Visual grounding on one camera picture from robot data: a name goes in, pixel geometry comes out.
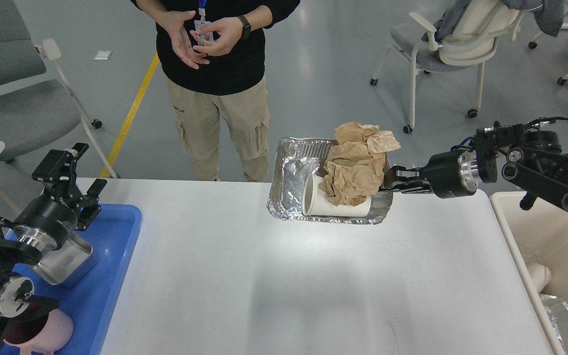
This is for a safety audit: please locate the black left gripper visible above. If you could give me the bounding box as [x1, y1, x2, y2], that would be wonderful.
[13, 143, 107, 252]

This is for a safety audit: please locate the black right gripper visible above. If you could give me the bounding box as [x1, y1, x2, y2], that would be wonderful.
[382, 150, 481, 198]

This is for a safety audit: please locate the brown paper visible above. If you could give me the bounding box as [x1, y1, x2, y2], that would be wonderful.
[319, 122, 401, 206]

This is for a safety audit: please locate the square stainless steel tray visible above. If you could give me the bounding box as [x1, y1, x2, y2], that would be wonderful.
[31, 233, 98, 288]

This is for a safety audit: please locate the white paper cup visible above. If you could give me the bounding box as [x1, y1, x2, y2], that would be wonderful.
[301, 175, 372, 216]

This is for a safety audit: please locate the aluminium foil tray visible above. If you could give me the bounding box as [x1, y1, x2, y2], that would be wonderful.
[267, 137, 393, 225]

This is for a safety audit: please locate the pink plastic mug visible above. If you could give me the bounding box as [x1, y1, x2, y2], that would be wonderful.
[4, 309, 73, 355]

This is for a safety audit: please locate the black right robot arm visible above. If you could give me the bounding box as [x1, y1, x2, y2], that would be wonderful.
[380, 117, 568, 212]

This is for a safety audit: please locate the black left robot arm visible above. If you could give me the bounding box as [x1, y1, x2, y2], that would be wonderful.
[0, 143, 107, 347]

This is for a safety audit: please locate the person's other hand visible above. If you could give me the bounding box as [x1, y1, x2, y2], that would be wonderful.
[155, 10, 210, 69]

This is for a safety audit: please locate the person's hand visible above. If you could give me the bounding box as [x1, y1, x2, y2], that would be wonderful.
[191, 17, 243, 57]

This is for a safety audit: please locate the left white grey chair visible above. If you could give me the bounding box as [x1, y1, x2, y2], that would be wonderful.
[0, 0, 117, 178]

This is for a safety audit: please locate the blue plastic tray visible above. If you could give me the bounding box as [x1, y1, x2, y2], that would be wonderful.
[14, 204, 142, 355]

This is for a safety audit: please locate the beige plastic bin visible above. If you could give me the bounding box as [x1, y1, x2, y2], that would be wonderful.
[491, 192, 568, 355]

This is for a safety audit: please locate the white grey office chair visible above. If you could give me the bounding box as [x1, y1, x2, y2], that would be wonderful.
[369, 0, 525, 134]

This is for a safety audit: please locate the beige roll in bin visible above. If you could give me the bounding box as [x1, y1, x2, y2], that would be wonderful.
[527, 263, 552, 294]

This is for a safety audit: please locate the seated person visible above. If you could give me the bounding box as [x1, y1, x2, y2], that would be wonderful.
[133, 0, 300, 182]

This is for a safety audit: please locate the grey jacket on chair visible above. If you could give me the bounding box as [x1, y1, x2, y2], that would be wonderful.
[433, 0, 565, 42]

